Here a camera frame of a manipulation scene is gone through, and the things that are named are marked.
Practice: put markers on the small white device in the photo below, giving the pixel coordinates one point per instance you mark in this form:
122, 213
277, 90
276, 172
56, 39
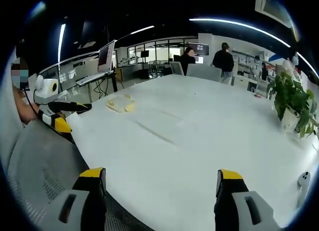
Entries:
304, 181

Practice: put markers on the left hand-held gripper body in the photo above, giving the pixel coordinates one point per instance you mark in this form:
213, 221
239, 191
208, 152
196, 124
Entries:
45, 90

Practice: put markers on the grey mesh office chair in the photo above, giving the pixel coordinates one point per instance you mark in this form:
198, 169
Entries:
37, 166

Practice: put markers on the white office chair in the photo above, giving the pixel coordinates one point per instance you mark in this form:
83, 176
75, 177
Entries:
203, 72
177, 68

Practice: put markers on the ceiling air vent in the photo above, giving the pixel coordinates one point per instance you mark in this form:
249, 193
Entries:
270, 5

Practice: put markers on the white keyboard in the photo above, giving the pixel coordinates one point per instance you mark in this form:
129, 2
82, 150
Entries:
91, 78

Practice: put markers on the ceiling light strip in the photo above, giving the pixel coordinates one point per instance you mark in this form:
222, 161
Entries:
137, 32
61, 41
239, 25

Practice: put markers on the green potted plant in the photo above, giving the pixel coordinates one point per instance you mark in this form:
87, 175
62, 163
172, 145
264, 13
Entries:
294, 96

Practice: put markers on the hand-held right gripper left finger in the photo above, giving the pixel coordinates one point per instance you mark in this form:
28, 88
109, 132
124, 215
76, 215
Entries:
93, 203

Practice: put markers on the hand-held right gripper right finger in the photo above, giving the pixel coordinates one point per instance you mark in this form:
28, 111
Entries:
229, 206

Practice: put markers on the laptop on stand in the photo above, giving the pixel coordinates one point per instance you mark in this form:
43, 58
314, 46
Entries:
106, 56

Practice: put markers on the wall screen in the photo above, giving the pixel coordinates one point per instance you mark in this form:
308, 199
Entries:
202, 49

